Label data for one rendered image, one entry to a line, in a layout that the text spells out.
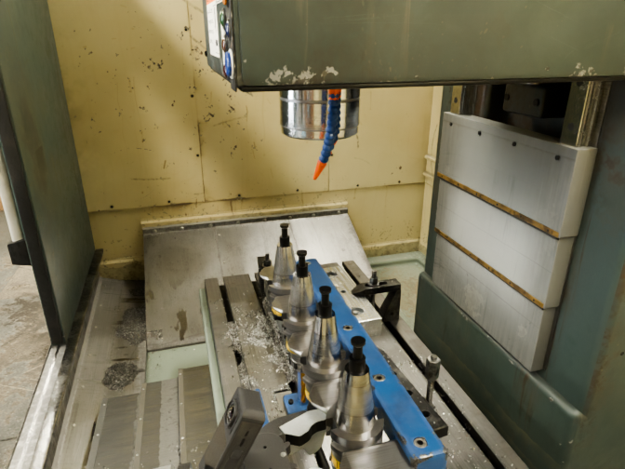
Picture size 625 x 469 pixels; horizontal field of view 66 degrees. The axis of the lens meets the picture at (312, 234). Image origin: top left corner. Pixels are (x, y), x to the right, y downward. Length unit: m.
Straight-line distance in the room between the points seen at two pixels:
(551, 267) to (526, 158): 0.23
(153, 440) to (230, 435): 0.77
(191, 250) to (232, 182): 0.33
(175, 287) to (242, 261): 0.28
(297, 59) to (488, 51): 0.27
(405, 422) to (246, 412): 0.18
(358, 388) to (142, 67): 1.61
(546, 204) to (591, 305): 0.22
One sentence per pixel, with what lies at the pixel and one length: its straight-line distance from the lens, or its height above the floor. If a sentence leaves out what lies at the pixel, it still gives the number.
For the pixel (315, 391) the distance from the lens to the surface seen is 0.61.
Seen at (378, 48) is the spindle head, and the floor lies 1.59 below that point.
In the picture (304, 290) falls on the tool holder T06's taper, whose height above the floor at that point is 1.27.
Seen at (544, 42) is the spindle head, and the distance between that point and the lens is 0.81.
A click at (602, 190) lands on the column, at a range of 1.05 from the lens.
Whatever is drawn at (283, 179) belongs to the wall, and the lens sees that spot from 2.08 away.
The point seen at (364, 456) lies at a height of 1.22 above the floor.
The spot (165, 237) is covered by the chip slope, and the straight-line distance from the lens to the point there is 2.06.
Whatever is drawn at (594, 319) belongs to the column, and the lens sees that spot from 1.11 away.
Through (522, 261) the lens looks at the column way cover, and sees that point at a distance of 1.17.
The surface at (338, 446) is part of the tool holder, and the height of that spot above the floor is 1.21.
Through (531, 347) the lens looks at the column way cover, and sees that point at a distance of 1.22.
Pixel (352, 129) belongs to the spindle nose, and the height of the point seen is 1.44.
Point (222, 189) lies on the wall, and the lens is 2.05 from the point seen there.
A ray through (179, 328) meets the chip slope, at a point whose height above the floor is 0.66.
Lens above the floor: 1.61
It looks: 23 degrees down
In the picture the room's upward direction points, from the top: straight up
